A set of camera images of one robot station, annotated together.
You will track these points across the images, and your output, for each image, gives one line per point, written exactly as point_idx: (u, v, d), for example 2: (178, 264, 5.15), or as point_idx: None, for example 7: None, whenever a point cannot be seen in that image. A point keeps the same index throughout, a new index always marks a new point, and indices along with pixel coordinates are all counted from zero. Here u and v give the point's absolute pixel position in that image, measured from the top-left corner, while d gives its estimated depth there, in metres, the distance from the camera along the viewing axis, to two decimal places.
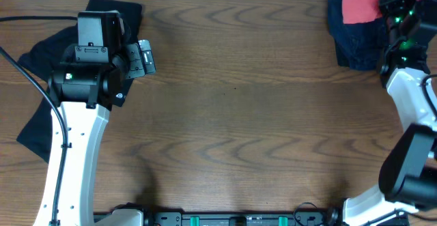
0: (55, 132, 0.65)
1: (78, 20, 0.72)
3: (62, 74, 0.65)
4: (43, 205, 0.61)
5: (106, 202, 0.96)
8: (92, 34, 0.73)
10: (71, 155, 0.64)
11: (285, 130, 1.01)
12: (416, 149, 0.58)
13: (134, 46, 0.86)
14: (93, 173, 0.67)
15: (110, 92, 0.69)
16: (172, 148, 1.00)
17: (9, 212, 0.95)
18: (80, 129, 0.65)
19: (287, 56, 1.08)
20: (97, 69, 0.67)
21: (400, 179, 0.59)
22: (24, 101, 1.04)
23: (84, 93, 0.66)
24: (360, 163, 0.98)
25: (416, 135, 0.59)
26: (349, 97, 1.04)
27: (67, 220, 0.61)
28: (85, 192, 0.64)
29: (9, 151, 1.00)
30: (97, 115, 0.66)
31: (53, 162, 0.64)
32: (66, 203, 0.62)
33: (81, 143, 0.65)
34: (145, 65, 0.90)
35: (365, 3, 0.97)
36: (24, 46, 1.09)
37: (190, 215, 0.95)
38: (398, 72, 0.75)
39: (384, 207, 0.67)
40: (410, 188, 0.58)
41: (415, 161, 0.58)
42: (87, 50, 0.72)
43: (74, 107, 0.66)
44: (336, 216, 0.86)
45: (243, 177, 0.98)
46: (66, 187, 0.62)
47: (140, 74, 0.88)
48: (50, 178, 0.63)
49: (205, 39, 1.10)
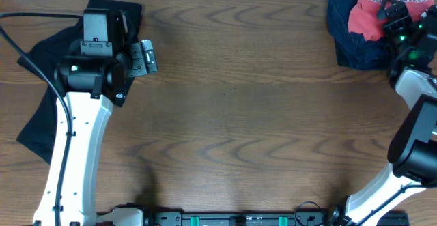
0: (60, 121, 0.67)
1: (85, 16, 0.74)
3: (67, 67, 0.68)
4: (47, 191, 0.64)
5: (105, 203, 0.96)
8: (97, 29, 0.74)
10: (75, 143, 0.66)
11: (285, 130, 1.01)
12: (424, 119, 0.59)
13: (137, 45, 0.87)
14: (95, 161, 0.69)
15: (115, 85, 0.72)
16: (172, 147, 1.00)
17: (8, 212, 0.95)
18: (85, 118, 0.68)
19: (287, 56, 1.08)
20: (103, 63, 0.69)
21: (408, 147, 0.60)
22: (25, 100, 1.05)
23: (88, 84, 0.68)
24: (361, 163, 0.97)
25: (426, 105, 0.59)
26: (350, 97, 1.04)
27: (70, 205, 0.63)
28: (88, 179, 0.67)
29: (9, 151, 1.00)
30: (102, 106, 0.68)
31: (57, 149, 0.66)
32: (69, 189, 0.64)
33: (85, 132, 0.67)
34: (147, 63, 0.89)
35: (371, 20, 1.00)
36: (25, 47, 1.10)
37: (190, 215, 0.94)
38: (407, 72, 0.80)
39: (388, 188, 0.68)
40: (416, 158, 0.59)
41: (422, 132, 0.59)
42: (91, 44, 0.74)
43: (79, 97, 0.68)
44: (339, 214, 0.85)
45: (243, 177, 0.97)
46: (69, 174, 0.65)
47: (142, 72, 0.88)
48: (55, 164, 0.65)
49: (205, 39, 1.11)
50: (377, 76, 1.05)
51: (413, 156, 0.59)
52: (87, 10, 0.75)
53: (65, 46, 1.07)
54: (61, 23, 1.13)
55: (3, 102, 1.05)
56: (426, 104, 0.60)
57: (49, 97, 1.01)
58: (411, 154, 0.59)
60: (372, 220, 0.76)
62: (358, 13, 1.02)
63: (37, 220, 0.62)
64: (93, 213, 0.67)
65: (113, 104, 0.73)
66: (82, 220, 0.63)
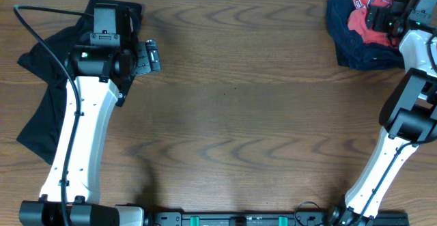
0: (69, 103, 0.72)
1: (96, 11, 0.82)
3: (78, 53, 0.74)
4: (54, 168, 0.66)
5: (105, 203, 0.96)
8: (107, 23, 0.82)
10: (82, 122, 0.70)
11: (285, 130, 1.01)
12: (410, 89, 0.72)
13: (143, 45, 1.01)
14: (100, 143, 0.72)
15: (122, 74, 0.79)
16: (172, 147, 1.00)
17: (8, 213, 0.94)
18: (93, 100, 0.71)
19: (287, 56, 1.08)
20: (111, 52, 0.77)
21: (396, 111, 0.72)
22: (25, 100, 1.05)
23: (96, 70, 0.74)
24: (361, 163, 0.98)
25: (413, 77, 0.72)
26: (349, 98, 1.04)
27: (76, 180, 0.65)
28: (93, 158, 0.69)
29: (9, 151, 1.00)
30: (109, 90, 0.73)
31: (66, 128, 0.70)
32: (76, 166, 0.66)
33: (93, 112, 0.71)
34: (151, 63, 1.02)
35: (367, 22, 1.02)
36: (25, 47, 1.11)
37: (190, 215, 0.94)
38: (411, 35, 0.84)
39: (388, 148, 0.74)
40: (403, 117, 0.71)
41: (407, 97, 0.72)
42: (100, 37, 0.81)
43: (88, 81, 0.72)
44: (338, 214, 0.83)
45: (243, 177, 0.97)
46: (76, 151, 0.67)
47: (146, 69, 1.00)
48: (63, 143, 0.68)
49: (205, 39, 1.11)
50: (377, 76, 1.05)
51: (400, 115, 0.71)
52: (98, 5, 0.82)
53: (66, 46, 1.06)
54: (61, 24, 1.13)
55: (3, 102, 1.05)
56: (412, 78, 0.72)
57: (50, 97, 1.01)
58: (398, 116, 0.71)
60: (372, 207, 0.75)
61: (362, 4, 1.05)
62: (359, 15, 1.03)
63: (43, 194, 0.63)
64: (96, 192, 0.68)
65: (119, 91, 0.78)
66: (87, 194, 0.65)
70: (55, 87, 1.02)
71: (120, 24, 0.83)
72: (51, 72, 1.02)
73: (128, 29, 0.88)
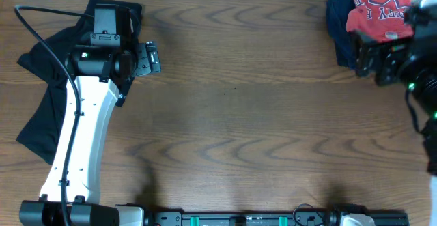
0: (69, 102, 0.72)
1: (96, 11, 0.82)
3: (78, 53, 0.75)
4: (54, 168, 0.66)
5: (106, 203, 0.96)
8: (107, 24, 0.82)
10: (82, 122, 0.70)
11: (285, 130, 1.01)
12: None
13: (143, 46, 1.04)
14: (101, 143, 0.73)
15: (122, 73, 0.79)
16: (173, 147, 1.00)
17: (8, 212, 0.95)
18: (93, 100, 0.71)
19: (287, 56, 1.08)
20: (110, 52, 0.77)
21: None
22: (24, 100, 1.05)
23: (97, 70, 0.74)
24: (361, 164, 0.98)
25: None
26: (349, 97, 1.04)
27: (76, 180, 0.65)
28: (93, 158, 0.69)
29: (9, 150, 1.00)
30: (109, 89, 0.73)
31: (67, 128, 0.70)
32: (76, 166, 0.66)
33: (93, 112, 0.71)
34: (151, 63, 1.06)
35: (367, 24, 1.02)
36: (25, 47, 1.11)
37: (190, 215, 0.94)
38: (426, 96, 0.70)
39: None
40: None
41: None
42: (101, 37, 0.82)
43: (88, 81, 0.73)
44: (335, 219, 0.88)
45: (243, 177, 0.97)
46: (76, 151, 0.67)
47: (146, 71, 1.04)
48: (63, 143, 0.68)
49: (205, 39, 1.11)
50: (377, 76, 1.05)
51: None
52: (99, 6, 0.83)
53: (65, 46, 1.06)
54: (61, 24, 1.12)
55: (3, 102, 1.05)
56: None
57: (50, 97, 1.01)
58: None
60: None
61: (361, 1, 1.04)
62: (357, 14, 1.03)
63: (43, 194, 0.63)
64: (96, 191, 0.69)
65: (119, 91, 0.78)
66: (87, 194, 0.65)
70: (55, 87, 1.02)
71: (120, 24, 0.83)
72: (51, 72, 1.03)
73: (128, 29, 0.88)
